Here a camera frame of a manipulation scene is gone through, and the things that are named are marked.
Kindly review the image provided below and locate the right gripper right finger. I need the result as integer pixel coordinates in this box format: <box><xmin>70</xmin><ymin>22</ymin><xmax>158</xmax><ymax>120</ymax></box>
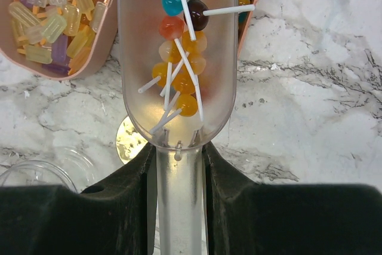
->
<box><xmin>204</xmin><ymin>143</ymin><xmax>381</xmax><ymax>254</ymax></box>

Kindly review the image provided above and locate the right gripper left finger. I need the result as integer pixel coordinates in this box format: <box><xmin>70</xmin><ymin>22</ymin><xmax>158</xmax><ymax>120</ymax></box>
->
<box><xmin>1</xmin><ymin>144</ymin><xmax>155</xmax><ymax>254</ymax></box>

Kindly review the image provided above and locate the clear plastic jar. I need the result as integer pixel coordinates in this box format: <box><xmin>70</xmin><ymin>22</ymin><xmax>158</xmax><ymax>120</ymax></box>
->
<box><xmin>1</xmin><ymin>146</ymin><xmax>97</xmax><ymax>193</ymax></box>

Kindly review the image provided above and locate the clear plastic scoop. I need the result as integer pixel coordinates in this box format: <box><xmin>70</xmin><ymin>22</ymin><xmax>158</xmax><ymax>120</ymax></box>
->
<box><xmin>118</xmin><ymin>0</ymin><xmax>238</xmax><ymax>254</ymax></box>

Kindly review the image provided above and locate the pink tray of popsicle candies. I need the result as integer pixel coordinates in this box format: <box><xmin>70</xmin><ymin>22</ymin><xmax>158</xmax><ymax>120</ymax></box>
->
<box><xmin>1</xmin><ymin>0</ymin><xmax>118</xmax><ymax>80</ymax></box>

